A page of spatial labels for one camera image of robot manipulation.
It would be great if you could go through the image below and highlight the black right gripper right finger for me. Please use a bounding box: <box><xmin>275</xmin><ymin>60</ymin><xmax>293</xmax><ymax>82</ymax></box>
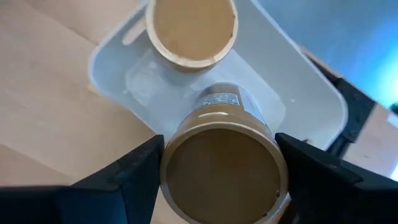
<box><xmin>275</xmin><ymin>133</ymin><xmax>398</xmax><ymax>224</ymax></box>

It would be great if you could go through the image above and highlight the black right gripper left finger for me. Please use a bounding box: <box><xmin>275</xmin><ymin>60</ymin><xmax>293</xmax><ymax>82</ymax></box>
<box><xmin>0</xmin><ymin>135</ymin><xmax>165</xmax><ymax>224</ymax></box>

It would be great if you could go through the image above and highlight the beige-lidded cylindrical spice tube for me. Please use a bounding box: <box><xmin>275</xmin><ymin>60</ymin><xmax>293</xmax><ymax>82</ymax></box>
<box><xmin>159</xmin><ymin>82</ymin><xmax>290</xmax><ymax>224</ymax></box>
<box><xmin>145</xmin><ymin>0</ymin><xmax>239</xmax><ymax>74</ymax></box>

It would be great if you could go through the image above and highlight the white plastic bin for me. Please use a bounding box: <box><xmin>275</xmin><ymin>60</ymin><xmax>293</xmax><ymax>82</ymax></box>
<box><xmin>88</xmin><ymin>0</ymin><xmax>349</xmax><ymax>150</ymax></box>

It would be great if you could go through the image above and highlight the black frame side rail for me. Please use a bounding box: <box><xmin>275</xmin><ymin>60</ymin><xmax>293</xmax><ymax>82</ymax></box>
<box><xmin>303</xmin><ymin>49</ymin><xmax>377</xmax><ymax>156</ymax></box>

